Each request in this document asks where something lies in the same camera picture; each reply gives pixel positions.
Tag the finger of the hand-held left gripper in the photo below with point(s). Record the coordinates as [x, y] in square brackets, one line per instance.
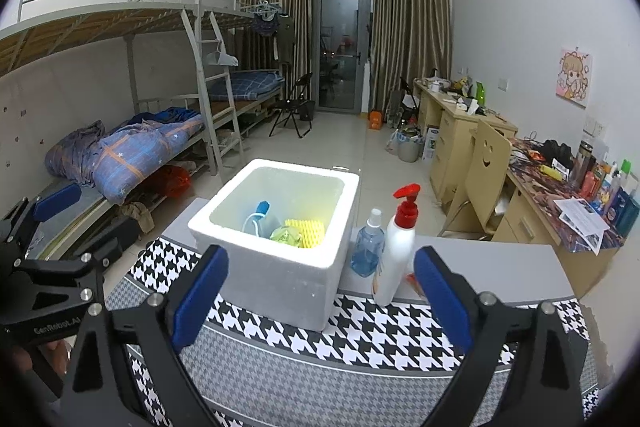
[55, 279]
[57, 201]

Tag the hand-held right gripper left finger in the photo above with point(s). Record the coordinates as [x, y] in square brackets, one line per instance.
[202, 297]

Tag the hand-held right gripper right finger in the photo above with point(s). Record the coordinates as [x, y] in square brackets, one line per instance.
[442, 299]

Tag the white foam box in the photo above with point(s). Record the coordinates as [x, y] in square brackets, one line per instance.
[280, 277]

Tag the green bag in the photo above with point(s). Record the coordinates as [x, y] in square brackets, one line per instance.
[285, 236]

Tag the blue face mask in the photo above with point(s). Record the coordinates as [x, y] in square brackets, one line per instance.
[262, 207]

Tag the yellow foam fruit net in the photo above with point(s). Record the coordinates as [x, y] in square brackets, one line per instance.
[307, 232]

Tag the person's left hand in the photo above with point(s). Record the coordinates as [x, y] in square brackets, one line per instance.
[50, 352]

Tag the white pump bottle red nozzle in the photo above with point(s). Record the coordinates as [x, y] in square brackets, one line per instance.
[395, 257]

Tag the beige cloth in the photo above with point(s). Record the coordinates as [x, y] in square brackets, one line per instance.
[137, 214]

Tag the blue spray bottle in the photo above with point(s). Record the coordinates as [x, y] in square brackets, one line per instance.
[367, 252]

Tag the blue plaid quilt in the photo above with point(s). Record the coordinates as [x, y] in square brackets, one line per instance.
[135, 147]

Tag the houndstooth tablecloth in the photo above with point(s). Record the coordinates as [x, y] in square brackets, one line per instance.
[350, 337]

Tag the wooden desk with printed mat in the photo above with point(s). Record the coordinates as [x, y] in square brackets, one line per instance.
[530, 227]

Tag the red plastic bag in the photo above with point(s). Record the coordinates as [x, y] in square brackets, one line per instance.
[172, 182]

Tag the wooden smiley chair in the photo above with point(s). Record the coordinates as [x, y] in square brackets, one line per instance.
[482, 172]

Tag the grey bucket with bag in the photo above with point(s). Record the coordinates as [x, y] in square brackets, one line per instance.
[407, 149]

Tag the white carton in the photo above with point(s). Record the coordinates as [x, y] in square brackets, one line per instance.
[431, 144]

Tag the wooden desk with drawers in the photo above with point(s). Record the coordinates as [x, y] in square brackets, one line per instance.
[450, 142]

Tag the white paper sheet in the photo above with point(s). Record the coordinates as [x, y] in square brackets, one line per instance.
[582, 222]

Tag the large metal bunk bed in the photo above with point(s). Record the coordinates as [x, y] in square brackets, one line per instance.
[100, 14]

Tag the dark tumbler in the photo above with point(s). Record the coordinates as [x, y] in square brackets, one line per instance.
[581, 167]

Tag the orange bag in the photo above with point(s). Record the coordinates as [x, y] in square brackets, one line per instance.
[376, 119]

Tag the dark blue toiletry bottle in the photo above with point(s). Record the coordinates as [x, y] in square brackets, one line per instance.
[622, 212]

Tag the green bottle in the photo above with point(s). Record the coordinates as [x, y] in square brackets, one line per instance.
[480, 93]

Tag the black folding chair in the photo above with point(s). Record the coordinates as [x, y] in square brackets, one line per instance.
[295, 107]

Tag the blue checked mattress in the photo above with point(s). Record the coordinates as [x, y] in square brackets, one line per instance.
[247, 86]

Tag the small metal bunk bed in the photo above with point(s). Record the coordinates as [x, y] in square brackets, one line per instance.
[235, 19]

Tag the hanging dark clothes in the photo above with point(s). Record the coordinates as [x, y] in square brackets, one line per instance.
[265, 26]

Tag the glass balcony door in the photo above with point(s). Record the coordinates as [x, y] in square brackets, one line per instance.
[340, 47]

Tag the brown curtain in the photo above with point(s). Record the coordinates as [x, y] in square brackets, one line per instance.
[412, 27]
[275, 22]

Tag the wall switch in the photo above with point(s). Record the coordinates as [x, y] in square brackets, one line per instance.
[593, 127]

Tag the cartoon wall poster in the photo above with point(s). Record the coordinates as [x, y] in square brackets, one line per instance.
[574, 77]

